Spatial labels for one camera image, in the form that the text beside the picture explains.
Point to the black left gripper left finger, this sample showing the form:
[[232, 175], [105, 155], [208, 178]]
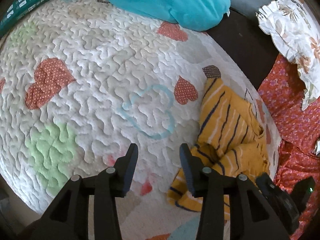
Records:
[[67, 216]]

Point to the yellow striped small garment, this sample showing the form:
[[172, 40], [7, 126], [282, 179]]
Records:
[[231, 141]]

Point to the red floral bedsheet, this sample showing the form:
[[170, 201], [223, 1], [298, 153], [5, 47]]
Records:
[[282, 91]]

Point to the white quilted heart blanket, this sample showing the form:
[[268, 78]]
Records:
[[81, 80]]

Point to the white floral leaf pillowcase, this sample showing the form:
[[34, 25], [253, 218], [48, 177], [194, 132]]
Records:
[[296, 37]]

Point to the dark green cardboard box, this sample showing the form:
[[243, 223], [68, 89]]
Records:
[[17, 10]]

